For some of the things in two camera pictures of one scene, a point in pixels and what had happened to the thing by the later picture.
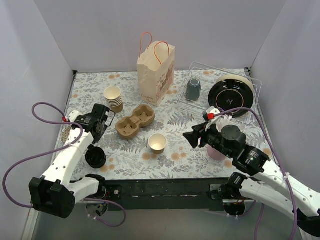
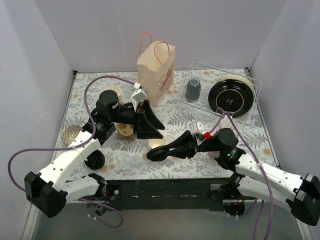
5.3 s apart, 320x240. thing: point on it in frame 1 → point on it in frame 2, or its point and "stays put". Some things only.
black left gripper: (102, 119) → (139, 119)
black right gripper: (201, 136) → (194, 143)
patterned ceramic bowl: (65, 133) stays put
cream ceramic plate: (238, 77) stays put
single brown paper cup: (157, 142) stays put
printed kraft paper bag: (156, 69) stays put
